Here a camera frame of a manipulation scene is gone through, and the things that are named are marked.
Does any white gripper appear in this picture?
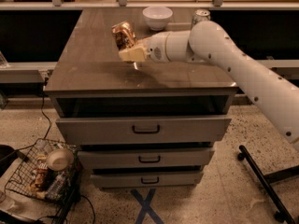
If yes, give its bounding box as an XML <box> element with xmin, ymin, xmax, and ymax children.
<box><xmin>118</xmin><ymin>32</ymin><xmax>170</xmax><ymax>63</ymax></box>

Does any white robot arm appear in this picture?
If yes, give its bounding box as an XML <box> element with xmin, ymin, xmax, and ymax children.
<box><xmin>112</xmin><ymin>21</ymin><xmax>299</xmax><ymax>149</ymax></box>

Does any white and green soda can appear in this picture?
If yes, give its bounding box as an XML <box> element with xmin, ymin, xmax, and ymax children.
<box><xmin>191</xmin><ymin>9</ymin><xmax>210</xmax><ymax>28</ymax></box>

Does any grey drawer cabinet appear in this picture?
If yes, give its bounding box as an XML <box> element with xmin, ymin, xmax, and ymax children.
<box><xmin>43</xmin><ymin>7</ymin><xmax>241</xmax><ymax>190</ymax></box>

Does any white bowl in basket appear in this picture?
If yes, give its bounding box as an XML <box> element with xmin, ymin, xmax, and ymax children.
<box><xmin>46</xmin><ymin>148</ymin><xmax>74</xmax><ymax>172</ymax></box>

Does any clear plastic bottle in basket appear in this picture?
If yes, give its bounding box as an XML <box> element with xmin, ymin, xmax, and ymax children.
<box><xmin>45</xmin><ymin>172</ymin><xmax>67</xmax><ymax>201</ymax></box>

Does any black chair base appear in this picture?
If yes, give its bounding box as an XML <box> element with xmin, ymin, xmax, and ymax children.
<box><xmin>237</xmin><ymin>145</ymin><xmax>299</xmax><ymax>224</ymax></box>

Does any black cable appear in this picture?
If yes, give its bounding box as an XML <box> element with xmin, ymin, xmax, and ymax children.
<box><xmin>40</xmin><ymin>93</ymin><xmax>52</xmax><ymax>141</ymax></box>

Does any black wire basket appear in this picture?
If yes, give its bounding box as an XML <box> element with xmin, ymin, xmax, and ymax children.
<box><xmin>5</xmin><ymin>139</ymin><xmax>81</xmax><ymax>224</ymax></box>

